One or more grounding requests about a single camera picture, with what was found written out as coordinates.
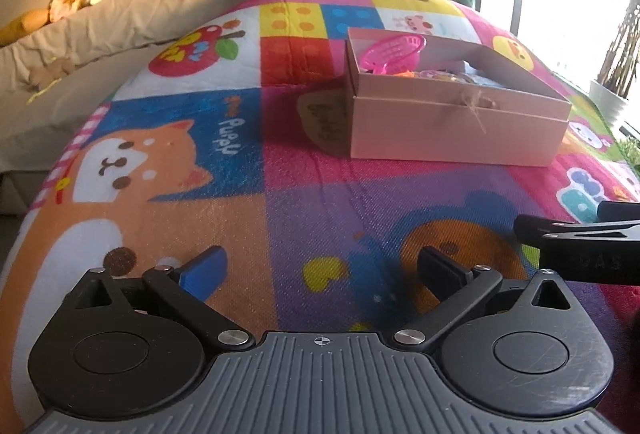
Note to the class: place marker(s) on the yellow cushion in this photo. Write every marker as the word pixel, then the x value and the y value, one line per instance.
pixel 17 26

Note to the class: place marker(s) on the pink cardboard box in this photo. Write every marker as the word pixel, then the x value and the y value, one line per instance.
pixel 450 133

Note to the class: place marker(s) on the blue and white carton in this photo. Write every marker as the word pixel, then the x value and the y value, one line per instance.
pixel 490 79

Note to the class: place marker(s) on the pink toy basket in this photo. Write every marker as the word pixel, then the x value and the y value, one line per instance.
pixel 395 51

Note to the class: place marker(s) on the bare brown twigs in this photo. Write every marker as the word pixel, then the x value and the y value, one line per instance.
pixel 620 38

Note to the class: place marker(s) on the beige sofa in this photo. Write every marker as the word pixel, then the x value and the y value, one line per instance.
pixel 125 18

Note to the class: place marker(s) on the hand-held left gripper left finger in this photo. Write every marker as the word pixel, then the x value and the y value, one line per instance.
pixel 205 271

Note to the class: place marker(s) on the orange toy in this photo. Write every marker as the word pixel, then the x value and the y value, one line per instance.
pixel 404 74

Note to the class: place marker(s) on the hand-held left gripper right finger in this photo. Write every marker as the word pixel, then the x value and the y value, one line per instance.
pixel 442 273

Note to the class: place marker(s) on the green plant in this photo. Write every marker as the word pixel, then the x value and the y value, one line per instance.
pixel 631 148

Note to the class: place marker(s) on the colourful cartoon play mat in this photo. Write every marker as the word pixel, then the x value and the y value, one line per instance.
pixel 280 194

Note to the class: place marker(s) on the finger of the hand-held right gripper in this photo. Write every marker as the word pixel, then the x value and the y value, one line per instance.
pixel 535 229
pixel 620 211

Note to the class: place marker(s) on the white round pot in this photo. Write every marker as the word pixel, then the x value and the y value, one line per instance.
pixel 607 99

